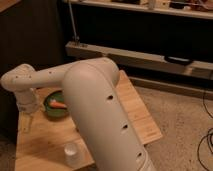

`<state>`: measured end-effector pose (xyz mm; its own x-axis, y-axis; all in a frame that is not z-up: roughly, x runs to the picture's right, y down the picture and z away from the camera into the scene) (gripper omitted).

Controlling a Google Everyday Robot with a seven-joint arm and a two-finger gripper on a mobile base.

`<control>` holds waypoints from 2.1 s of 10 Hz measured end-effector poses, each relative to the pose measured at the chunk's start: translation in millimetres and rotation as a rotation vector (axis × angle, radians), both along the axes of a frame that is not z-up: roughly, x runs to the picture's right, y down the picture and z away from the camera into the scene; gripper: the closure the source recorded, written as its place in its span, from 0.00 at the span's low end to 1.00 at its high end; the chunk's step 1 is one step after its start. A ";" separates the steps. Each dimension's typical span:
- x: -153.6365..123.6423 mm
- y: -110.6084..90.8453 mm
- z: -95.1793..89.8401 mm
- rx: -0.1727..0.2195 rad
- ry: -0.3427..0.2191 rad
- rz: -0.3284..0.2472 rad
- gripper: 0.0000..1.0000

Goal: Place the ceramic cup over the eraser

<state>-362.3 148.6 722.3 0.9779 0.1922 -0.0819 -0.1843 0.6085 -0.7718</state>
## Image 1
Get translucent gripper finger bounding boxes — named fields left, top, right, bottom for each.
left=22, top=114, right=33, bottom=133

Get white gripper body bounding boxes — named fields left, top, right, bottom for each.
left=14, top=88, right=39, bottom=114

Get white ceramic cup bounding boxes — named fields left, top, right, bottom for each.
left=64, top=142, right=83, bottom=169

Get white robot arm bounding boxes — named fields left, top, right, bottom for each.
left=0, top=58, right=156, bottom=171

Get orange carrot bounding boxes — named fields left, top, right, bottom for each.
left=49, top=99, right=67, bottom=109

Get metal rod stand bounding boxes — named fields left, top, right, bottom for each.
left=68, top=0, right=80, bottom=45

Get upper wooden shelf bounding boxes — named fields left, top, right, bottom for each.
left=62, top=0, right=213, bottom=20

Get black cables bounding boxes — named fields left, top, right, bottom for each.
left=196, top=71, right=213, bottom=171

